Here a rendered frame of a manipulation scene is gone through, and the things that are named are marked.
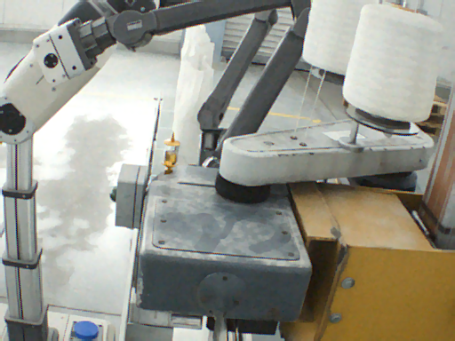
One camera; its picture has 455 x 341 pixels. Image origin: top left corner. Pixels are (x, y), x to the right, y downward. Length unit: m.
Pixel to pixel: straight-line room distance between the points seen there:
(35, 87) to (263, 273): 0.90
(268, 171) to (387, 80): 0.25
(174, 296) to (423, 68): 0.47
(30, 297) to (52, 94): 0.78
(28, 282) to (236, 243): 1.21
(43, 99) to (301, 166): 0.79
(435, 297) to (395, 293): 0.08
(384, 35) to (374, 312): 0.44
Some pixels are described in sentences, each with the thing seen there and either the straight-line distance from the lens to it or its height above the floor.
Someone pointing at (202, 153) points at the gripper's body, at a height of 1.14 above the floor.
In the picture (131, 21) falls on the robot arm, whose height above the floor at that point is 1.54.
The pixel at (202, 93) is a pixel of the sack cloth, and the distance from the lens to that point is 2.80.
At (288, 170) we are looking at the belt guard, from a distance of 0.91.
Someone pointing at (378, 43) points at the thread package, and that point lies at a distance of 0.78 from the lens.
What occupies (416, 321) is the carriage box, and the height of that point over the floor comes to 1.20.
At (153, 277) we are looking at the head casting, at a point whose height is 1.30.
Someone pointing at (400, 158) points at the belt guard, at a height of 1.40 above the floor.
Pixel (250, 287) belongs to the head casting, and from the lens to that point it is 0.77.
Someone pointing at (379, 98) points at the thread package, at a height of 1.56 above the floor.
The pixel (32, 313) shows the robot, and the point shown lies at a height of 0.48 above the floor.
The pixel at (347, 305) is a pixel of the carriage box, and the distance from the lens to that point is 0.90.
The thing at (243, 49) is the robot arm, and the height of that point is 1.42.
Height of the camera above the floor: 1.72
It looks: 23 degrees down
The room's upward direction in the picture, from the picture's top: 9 degrees clockwise
